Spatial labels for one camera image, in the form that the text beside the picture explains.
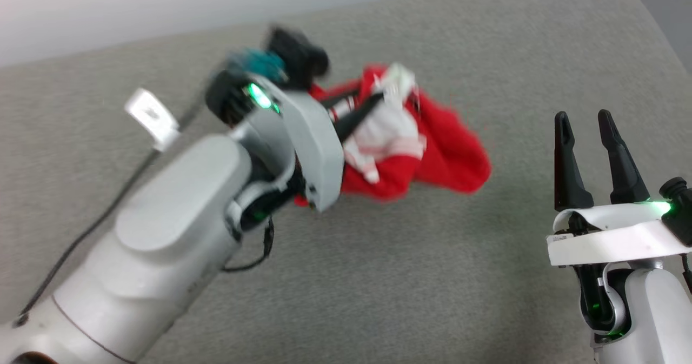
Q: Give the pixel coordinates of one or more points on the grey fabric sofa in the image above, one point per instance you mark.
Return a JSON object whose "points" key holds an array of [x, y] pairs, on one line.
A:
{"points": [[411, 277]]}

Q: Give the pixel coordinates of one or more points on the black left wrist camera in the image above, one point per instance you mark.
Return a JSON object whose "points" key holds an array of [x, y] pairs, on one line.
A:
{"points": [[296, 55]]}

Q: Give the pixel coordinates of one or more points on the red basketball jersey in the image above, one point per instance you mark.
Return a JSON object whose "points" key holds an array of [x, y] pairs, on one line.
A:
{"points": [[448, 147]]}

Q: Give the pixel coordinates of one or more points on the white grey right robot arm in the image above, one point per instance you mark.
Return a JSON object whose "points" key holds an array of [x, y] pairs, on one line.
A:
{"points": [[654, 315]]}

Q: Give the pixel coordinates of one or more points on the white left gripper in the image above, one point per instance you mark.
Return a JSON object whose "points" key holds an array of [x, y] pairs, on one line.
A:
{"points": [[316, 137]]}

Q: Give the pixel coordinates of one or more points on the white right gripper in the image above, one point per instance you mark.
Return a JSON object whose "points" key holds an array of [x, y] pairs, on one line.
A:
{"points": [[616, 234]]}

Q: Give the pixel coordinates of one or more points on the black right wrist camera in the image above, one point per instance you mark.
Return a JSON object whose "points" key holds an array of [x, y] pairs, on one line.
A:
{"points": [[680, 207]]}

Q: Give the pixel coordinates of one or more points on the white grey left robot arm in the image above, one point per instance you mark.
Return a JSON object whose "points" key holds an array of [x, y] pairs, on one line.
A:
{"points": [[157, 245]]}

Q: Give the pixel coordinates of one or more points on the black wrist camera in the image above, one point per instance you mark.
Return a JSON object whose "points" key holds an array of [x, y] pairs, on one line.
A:
{"points": [[680, 207], [296, 55]]}

